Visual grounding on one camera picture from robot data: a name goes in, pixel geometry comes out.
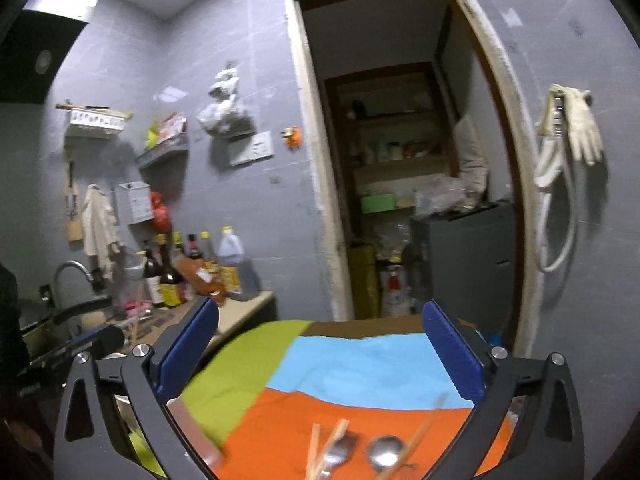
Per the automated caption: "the dark vinegar bottle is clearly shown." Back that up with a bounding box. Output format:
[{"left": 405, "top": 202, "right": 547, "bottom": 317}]
[{"left": 143, "top": 240, "right": 165, "bottom": 308}]

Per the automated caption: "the grey cabinet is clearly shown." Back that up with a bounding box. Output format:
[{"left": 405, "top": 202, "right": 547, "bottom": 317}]
[{"left": 410, "top": 202, "right": 515, "bottom": 336}]

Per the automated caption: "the wooden knife holder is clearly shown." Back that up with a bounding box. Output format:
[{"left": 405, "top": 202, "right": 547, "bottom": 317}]
[{"left": 65, "top": 160, "right": 84, "bottom": 243}]

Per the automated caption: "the white rubber glove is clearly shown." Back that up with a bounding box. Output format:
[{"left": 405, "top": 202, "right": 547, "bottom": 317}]
[{"left": 564, "top": 87, "right": 603, "bottom": 166}]

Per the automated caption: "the crumpled plastic bag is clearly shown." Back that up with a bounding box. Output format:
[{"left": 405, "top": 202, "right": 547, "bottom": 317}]
[{"left": 413, "top": 174, "right": 466, "bottom": 218}]

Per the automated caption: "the hanging beige towel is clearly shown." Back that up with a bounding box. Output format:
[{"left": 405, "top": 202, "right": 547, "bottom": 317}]
[{"left": 81, "top": 184, "right": 122, "bottom": 282}]

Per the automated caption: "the yellow cap sauce bottle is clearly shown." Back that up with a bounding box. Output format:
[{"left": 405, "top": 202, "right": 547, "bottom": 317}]
[{"left": 200, "top": 231, "right": 218, "bottom": 275}]

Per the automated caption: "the dark soy sauce bottle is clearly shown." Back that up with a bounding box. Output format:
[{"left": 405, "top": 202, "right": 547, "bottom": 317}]
[{"left": 154, "top": 234, "right": 184, "bottom": 308}]

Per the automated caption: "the orange wall hook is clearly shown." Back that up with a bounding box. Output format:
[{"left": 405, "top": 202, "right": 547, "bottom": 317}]
[{"left": 281, "top": 127, "right": 303, "bottom": 151}]

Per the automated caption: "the red plastic bag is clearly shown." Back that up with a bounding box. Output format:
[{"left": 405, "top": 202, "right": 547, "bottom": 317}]
[{"left": 150, "top": 191, "right": 172, "bottom": 233}]

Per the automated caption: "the steel fork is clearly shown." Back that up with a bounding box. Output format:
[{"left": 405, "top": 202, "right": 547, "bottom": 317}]
[{"left": 317, "top": 431, "right": 358, "bottom": 479}]

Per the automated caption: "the white shower hose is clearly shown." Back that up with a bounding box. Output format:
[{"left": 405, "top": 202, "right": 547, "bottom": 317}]
[{"left": 532, "top": 83, "right": 582, "bottom": 274}]

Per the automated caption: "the chrome kitchen faucet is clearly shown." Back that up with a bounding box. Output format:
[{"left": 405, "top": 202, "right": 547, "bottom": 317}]
[{"left": 52, "top": 259, "right": 104, "bottom": 310}]

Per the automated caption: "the wall socket plate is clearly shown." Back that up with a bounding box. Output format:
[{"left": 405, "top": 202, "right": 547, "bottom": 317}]
[{"left": 228, "top": 131, "right": 274, "bottom": 167}]

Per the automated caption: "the wooden chopstick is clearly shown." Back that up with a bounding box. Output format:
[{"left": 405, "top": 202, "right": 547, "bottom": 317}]
[
  {"left": 305, "top": 422, "right": 320, "bottom": 480},
  {"left": 314, "top": 418, "right": 349, "bottom": 479},
  {"left": 375, "top": 392, "right": 449, "bottom": 480}
]

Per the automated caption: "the steel spoon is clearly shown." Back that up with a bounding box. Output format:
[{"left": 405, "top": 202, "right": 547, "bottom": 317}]
[{"left": 367, "top": 434, "right": 404, "bottom": 472}]

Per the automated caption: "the brown snack bag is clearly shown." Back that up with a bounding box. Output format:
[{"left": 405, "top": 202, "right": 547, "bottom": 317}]
[{"left": 174, "top": 257, "right": 226, "bottom": 307}]

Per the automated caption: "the multicolour patchwork cloth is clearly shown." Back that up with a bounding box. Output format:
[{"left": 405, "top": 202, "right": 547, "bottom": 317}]
[{"left": 127, "top": 314, "right": 516, "bottom": 480}]

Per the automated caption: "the grey wall box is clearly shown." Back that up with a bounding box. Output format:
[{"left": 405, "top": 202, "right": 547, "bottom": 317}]
[{"left": 115, "top": 181, "right": 153, "bottom": 226}]

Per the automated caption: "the black wok pan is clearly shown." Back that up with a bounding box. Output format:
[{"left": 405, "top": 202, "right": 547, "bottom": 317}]
[{"left": 18, "top": 296, "right": 113, "bottom": 333}]

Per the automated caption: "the wooden storage shelf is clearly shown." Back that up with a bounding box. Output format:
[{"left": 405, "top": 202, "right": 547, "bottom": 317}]
[{"left": 323, "top": 62, "right": 454, "bottom": 318}]

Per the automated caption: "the large cooking oil jug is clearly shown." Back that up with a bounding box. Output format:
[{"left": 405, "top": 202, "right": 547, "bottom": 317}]
[{"left": 217, "top": 226, "right": 260, "bottom": 301}]

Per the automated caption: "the white wall basket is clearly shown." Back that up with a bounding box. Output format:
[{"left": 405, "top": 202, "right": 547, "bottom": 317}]
[{"left": 55, "top": 103, "right": 134, "bottom": 140}]

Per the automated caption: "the grey wall shelf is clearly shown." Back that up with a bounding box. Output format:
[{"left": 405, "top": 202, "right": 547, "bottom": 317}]
[{"left": 137, "top": 134, "right": 189, "bottom": 169}]

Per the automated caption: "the hanging plastic bag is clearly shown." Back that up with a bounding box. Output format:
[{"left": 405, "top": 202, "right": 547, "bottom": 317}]
[{"left": 196, "top": 62, "right": 255, "bottom": 140}]

